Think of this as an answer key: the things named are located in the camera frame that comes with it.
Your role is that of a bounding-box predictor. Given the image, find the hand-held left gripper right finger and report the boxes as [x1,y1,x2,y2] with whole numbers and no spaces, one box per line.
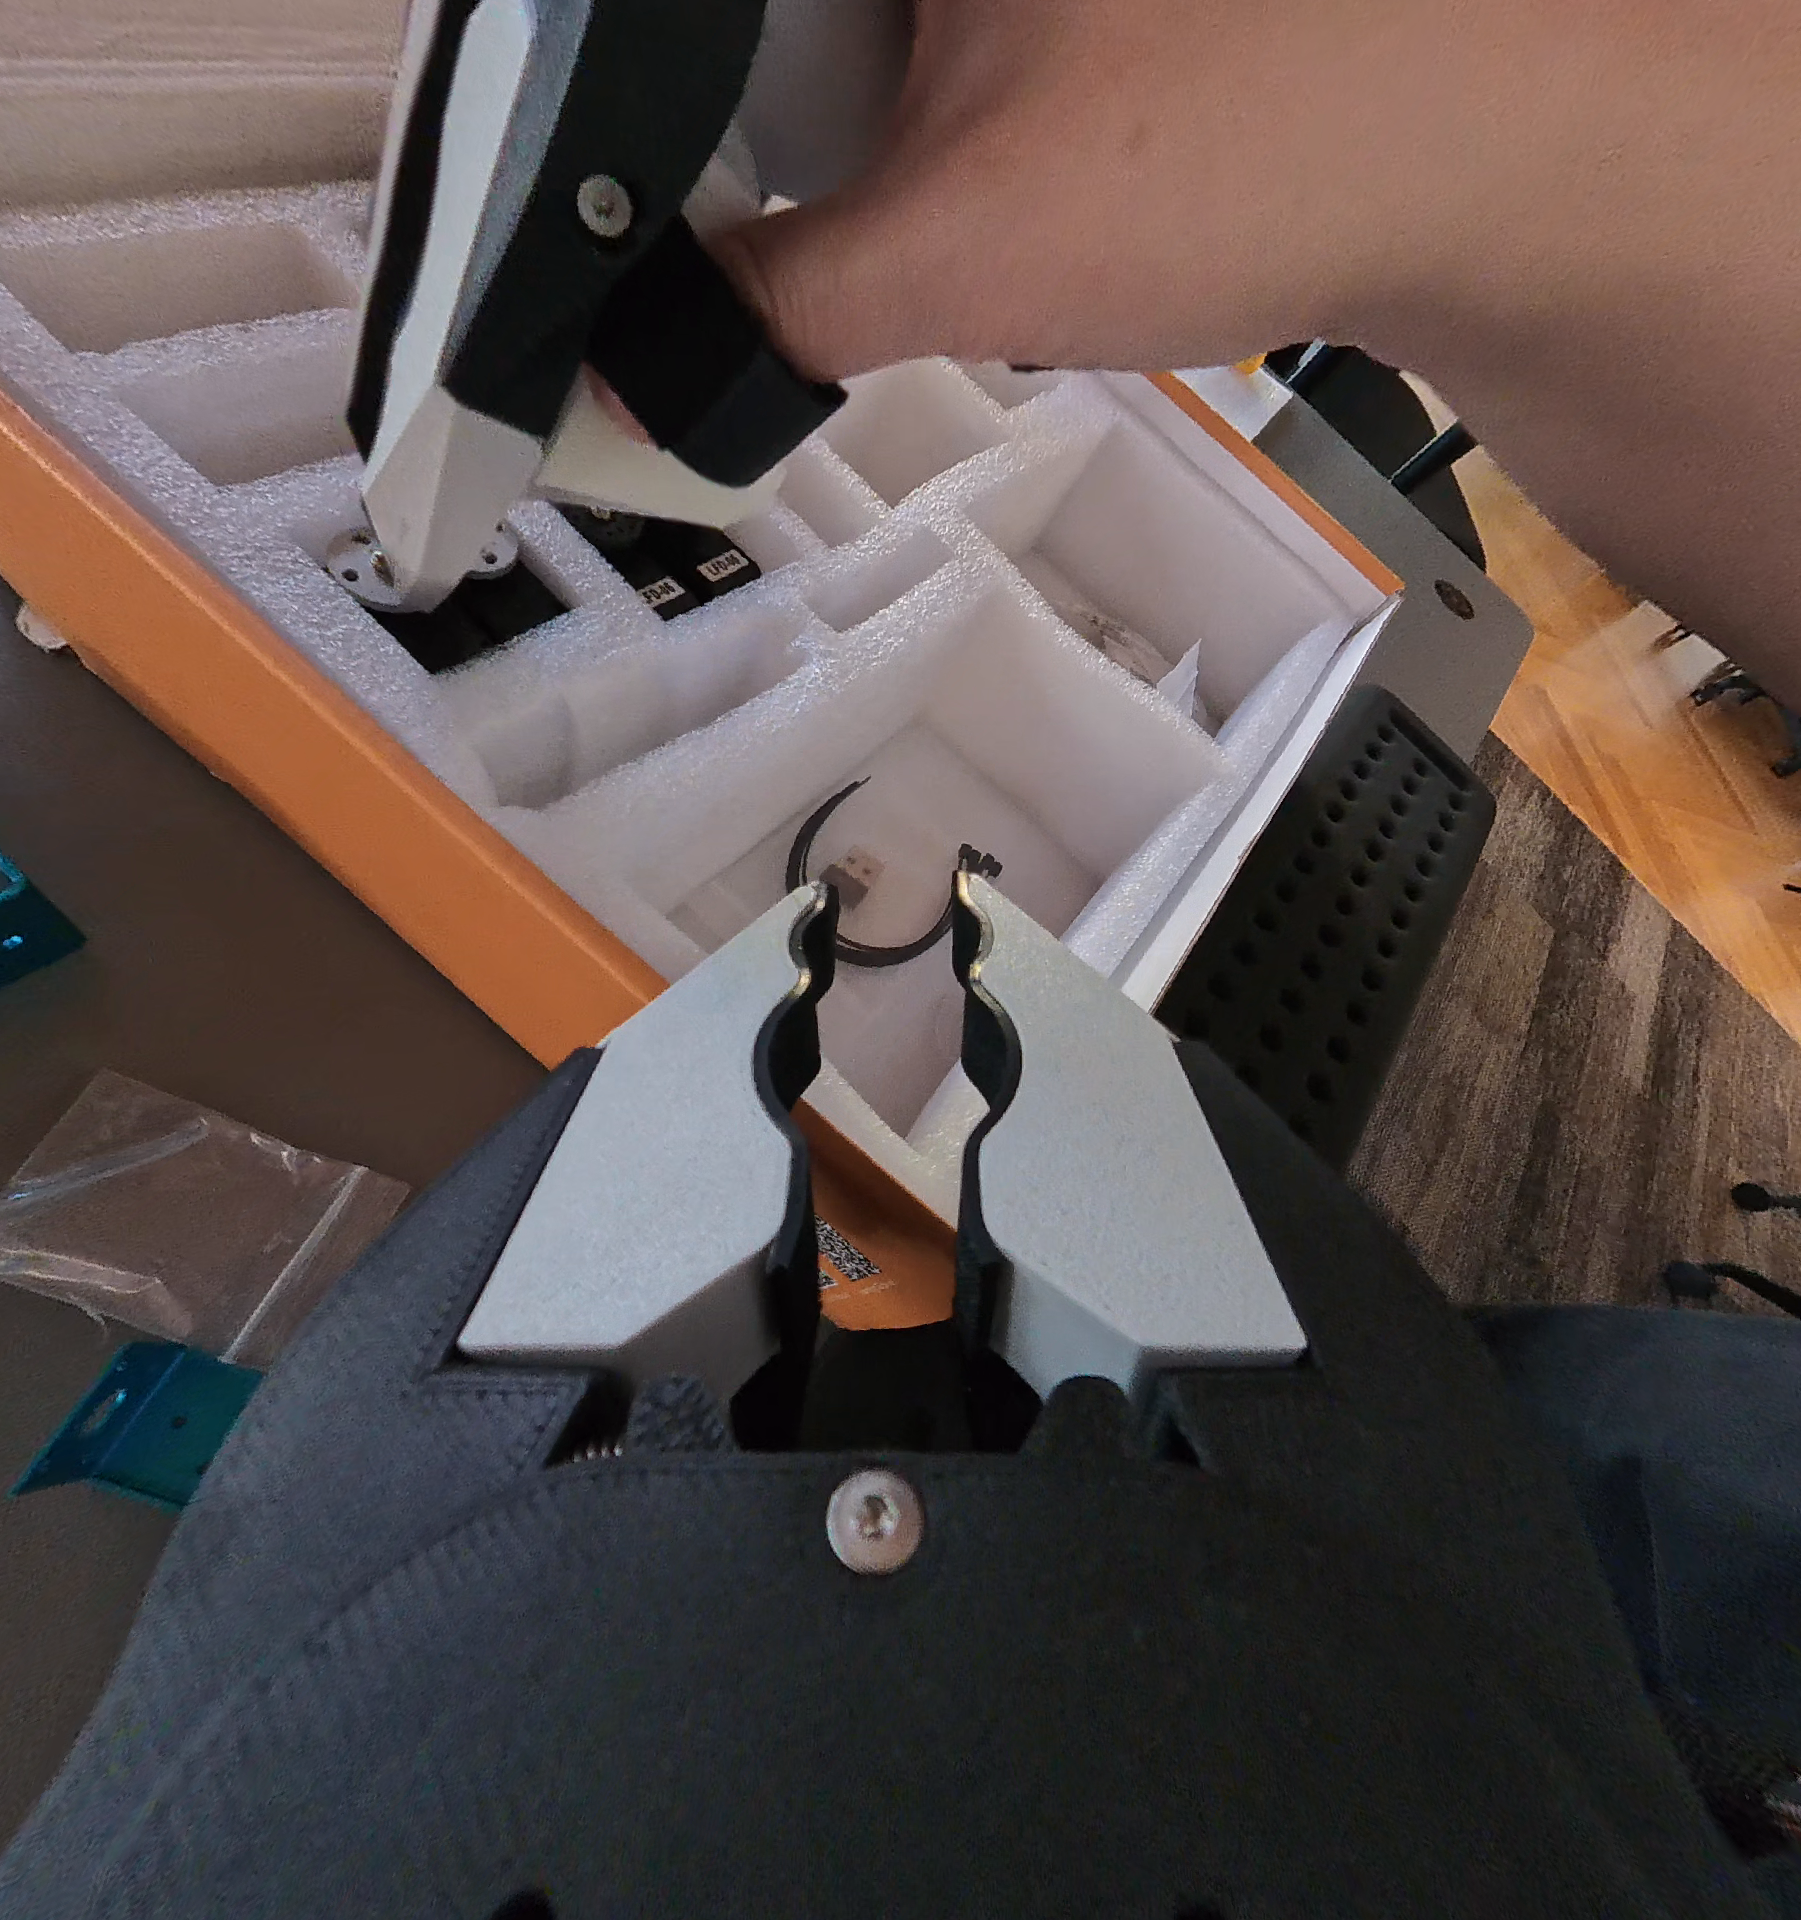
[947,871,1314,1454]

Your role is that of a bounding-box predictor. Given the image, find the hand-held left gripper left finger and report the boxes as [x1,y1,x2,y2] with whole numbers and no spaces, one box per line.
[455,878,842,1456]

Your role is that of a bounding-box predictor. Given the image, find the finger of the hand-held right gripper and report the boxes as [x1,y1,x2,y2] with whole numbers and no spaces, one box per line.
[350,0,545,612]

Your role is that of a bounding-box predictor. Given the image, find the black servo with white horn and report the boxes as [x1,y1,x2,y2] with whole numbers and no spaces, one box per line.
[322,527,460,672]
[443,509,571,669]

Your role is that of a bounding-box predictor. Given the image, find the white foam box insert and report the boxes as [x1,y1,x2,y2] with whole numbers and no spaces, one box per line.
[0,180,1368,1200]

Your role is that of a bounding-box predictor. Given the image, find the person's right forearm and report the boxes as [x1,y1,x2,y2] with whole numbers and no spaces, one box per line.
[1351,0,1801,730]

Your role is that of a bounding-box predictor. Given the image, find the dark desk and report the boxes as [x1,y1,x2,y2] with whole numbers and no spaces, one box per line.
[0,509,647,1908]

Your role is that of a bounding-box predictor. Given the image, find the person's right hand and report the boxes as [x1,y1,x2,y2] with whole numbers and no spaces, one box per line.
[709,0,1386,388]

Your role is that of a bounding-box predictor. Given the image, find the black labelled servo motor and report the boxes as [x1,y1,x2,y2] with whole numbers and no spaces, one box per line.
[569,498,697,619]
[686,509,764,602]

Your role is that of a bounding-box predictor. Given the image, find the black perforated panel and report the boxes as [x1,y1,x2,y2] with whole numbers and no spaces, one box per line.
[1157,682,1500,1178]

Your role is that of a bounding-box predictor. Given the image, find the flat clear plastic bag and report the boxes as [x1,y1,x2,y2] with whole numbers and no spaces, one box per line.
[0,1067,413,1370]

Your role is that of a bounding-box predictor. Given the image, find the clear bag of small parts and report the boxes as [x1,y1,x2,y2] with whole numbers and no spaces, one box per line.
[1057,601,1217,738]

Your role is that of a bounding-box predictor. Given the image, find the person's dark trousers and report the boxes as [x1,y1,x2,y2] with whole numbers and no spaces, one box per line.
[1462,1303,1801,1920]

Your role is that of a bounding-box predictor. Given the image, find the black chair base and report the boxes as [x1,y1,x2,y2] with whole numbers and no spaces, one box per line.
[1650,620,1801,781]
[1658,1181,1801,1329]

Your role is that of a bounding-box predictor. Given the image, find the grey metal panel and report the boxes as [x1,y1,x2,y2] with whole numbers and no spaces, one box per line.
[1252,397,1535,766]

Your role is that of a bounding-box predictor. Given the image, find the black coiled cable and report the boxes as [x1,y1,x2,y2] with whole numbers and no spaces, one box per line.
[783,776,1003,977]

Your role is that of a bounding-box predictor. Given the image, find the small blue metal bracket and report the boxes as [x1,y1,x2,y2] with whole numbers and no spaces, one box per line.
[12,1338,265,1509]

